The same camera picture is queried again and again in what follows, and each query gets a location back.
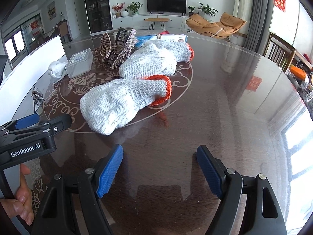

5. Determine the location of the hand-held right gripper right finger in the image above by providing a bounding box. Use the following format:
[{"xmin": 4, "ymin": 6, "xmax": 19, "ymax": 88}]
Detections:
[{"xmin": 196, "ymin": 145, "xmax": 288, "ymax": 235}]

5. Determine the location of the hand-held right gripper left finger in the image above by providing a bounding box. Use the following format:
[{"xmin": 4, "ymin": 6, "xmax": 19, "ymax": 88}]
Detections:
[{"xmin": 31, "ymin": 144, "xmax": 124, "ymax": 235}]

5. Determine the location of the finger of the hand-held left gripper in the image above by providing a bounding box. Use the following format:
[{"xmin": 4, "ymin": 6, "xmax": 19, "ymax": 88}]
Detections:
[
  {"xmin": 0, "ymin": 114, "xmax": 40, "ymax": 135},
  {"xmin": 6, "ymin": 114, "xmax": 73, "ymax": 141}
]

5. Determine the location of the white knit glove orange cuff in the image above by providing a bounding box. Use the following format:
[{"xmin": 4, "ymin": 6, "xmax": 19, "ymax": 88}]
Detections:
[
  {"xmin": 144, "ymin": 42, "xmax": 195, "ymax": 62},
  {"xmin": 80, "ymin": 75, "xmax": 172, "ymax": 136}
]

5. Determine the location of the large white container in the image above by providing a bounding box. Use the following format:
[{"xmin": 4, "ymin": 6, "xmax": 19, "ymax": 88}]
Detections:
[{"xmin": 0, "ymin": 34, "xmax": 69, "ymax": 128}]

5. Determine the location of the person's left hand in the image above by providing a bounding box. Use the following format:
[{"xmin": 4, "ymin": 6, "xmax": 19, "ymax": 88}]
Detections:
[{"xmin": 0, "ymin": 164, "xmax": 35, "ymax": 226}]

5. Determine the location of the clear plastic lidded box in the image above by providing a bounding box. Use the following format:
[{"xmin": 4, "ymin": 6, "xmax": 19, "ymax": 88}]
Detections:
[{"xmin": 66, "ymin": 48, "xmax": 94, "ymax": 79}]

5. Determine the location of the gold metal hair claw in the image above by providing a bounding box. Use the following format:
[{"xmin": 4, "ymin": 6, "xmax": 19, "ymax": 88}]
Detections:
[{"xmin": 100, "ymin": 32, "xmax": 116, "ymax": 63}]

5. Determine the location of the dark wooden chair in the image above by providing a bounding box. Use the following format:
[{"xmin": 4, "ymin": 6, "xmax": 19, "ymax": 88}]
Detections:
[{"xmin": 57, "ymin": 21, "xmax": 73, "ymax": 43}]

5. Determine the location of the rhinestone hair claw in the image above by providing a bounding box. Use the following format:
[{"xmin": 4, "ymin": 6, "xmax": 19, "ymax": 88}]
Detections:
[{"xmin": 106, "ymin": 28, "xmax": 138, "ymax": 70}]

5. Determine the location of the red window decoration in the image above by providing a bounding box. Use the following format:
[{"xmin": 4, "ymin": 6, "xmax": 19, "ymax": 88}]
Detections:
[{"xmin": 31, "ymin": 21, "xmax": 41, "ymax": 36}]

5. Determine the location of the white door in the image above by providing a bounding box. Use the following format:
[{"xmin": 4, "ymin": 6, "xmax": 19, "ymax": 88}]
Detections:
[{"xmin": 73, "ymin": 0, "xmax": 87, "ymax": 39}]

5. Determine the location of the blue and white medicine box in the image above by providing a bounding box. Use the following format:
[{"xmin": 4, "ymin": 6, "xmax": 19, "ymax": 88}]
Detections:
[{"xmin": 135, "ymin": 34, "xmax": 188, "ymax": 50}]

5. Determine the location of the dark glass display cabinet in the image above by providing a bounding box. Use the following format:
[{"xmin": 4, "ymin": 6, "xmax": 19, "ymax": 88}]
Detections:
[{"xmin": 83, "ymin": 0, "xmax": 113, "ymax": 35}]

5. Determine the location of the white television cabinet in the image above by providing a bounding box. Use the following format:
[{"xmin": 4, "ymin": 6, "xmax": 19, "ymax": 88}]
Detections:
[{"xmin": 111, "ymin": 13, "xmax": 194, "ymax": 34}]

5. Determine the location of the red flower arrangement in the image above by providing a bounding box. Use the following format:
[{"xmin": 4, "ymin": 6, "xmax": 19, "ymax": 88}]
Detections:
[{"xmin": 112, "ymin": 2, "xmax": 125, "ymax": 18}]

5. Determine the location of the orange box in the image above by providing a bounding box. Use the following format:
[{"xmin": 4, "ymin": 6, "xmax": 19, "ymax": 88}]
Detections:
[{"xmin": 290, "ymin": 65, "xmax": 307, "ymax": 80}]

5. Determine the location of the bushy green potted plant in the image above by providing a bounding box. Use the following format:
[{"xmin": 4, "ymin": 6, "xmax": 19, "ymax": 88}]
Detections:
[{"xmin": 125, "ymin": 1, "xmax": 144, "ymax": 15}]

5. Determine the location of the wooden bench with hairpin legs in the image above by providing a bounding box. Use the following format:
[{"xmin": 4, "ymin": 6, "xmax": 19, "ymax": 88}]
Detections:
[{"xmin": 143, "ymin": 18, "xmax": 170, "ymax": 31}]

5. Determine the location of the slatted wooden chair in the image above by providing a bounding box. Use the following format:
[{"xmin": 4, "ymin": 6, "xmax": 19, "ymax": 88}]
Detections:
[{"xmin": 264, "ymin": 32, "xmax": 297, "ymax": 73}]

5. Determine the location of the orange lounge chair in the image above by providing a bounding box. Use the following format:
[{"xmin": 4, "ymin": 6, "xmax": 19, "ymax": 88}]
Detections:
[{"xmin": 185, "ymin": 12, "xmax": 247, "ymax": 41}]

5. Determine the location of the black flat television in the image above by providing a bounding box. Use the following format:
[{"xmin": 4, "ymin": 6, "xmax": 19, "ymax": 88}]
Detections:
[{"xmin": 147, "ymin": 0, "xmax": 188, "ymax": 14}]

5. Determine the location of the large leafy potted plant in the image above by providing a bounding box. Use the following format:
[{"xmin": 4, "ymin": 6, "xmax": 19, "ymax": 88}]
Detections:
[{"xmin": 197, "ymin": 3, "xmax": 219, "ymax": 20}]

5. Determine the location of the grey curtain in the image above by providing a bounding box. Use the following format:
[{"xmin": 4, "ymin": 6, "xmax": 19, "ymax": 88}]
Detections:
[{"xmin": 245, "ymin": 0, "xmax": 275, "ymax": 53}]

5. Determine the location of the sheer white curtain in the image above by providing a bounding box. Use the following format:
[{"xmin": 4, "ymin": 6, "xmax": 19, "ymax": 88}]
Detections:
[{"xmin": 232, "ymin": 0, "xmax": 255, "ymax": 36}]

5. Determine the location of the framed wall painting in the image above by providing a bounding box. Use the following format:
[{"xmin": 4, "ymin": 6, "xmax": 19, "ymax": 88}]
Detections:
[{"xmin": 47, "ymin": 0, "xmax": 56, "ymax": 21}]

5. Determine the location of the red wall decoration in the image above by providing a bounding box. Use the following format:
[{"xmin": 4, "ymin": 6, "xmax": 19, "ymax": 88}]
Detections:
[{"xmin": 274, "ymin": 0, "xmax": 287, "ymax": 13}]

